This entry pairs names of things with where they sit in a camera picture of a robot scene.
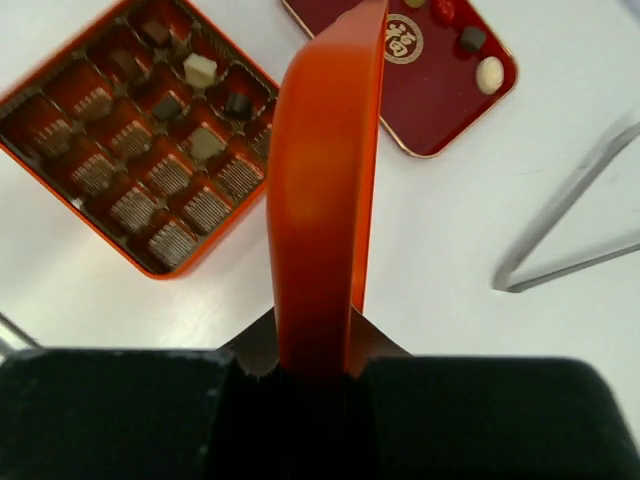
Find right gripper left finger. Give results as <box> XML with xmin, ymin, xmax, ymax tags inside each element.
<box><xmin>1</xmin><ymin>313</ymin><xmax>280</xmax><ymax>479</ymax></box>

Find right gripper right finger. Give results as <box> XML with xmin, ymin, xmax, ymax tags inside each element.
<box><xmin>348</xmin><ymin>313</ymin><xmax>639</xmax><ymax>479</ymax></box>

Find silver metal tweezers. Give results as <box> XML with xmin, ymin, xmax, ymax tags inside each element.
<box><xmin>491</xmin><ymin>109</ymin><xmax>640</xmax><ymax>293</ymax></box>

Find orange box lid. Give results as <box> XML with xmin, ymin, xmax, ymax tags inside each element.
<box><xmin>266</xmin><ymin>1</ymin><xmax>388</xmax><ymax>384</ymax></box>

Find tan chocolate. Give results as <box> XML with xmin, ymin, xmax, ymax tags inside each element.
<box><xmin>190</xmin><ymin>127</ymin><xmax>225</xmax><ymax>162</ymax></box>

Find orange compartment chocolate box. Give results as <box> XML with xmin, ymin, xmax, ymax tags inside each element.
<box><xmin>1</xmin><ymin>1</ymin><xmax>279</xmax><ymax>279</ymax></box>

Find dark chocolate piece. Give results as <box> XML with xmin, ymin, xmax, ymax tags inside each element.
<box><xmin>224</xmin><ymin>92</ymin><xmax>253</xmax><ymax>121</ymax></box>

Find beige chocolate cube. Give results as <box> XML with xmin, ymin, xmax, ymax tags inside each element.
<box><xmin>183</xmin><ymin>53</ymin><xmax>218</xmax><ymax>89</ymax></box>

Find dark round chocolate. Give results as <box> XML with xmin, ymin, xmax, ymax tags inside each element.
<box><xmin>459</xmin><ymin>26</ymin><xmax>487</xmax><ymax>53</ymax></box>

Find beige oval chocolate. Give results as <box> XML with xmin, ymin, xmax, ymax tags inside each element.
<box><xmin>475</xmin><ymin>56</ymin><xmax>505</xmax><ymax>96</ymax></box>

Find red wrapped chocolate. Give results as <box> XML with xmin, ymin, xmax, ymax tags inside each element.
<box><xmin>430</xmin><ymin>0</ymin><xmax>456</xmax><ymax>26</ymax></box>

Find dark red metal tray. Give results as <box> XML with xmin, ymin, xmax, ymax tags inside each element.
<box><xmin>280</xmin><ymin>1</ymin><xmax>518</xmax><ymax>158</ymax></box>

